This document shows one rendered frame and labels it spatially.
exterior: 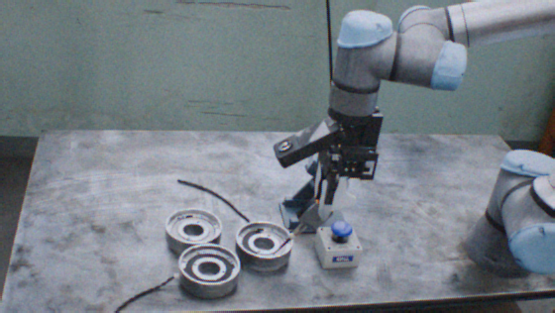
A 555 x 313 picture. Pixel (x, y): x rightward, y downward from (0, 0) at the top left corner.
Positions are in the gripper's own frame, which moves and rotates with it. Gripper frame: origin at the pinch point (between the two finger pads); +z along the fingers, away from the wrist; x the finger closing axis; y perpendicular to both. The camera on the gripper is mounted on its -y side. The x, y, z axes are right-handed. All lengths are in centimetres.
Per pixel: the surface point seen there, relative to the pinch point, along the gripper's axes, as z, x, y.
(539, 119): 69, 171, 162
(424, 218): 13.1, 14.7, 28.4
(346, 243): 8.6, 1.2, 6.8
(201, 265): 11.0, -2.2, -19.8
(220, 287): 10.0, -8.8, -17.1
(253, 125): 75, 164, 14
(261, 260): 9.7, -2.1, -9.4
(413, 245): 13.1, 5.9, 22.9
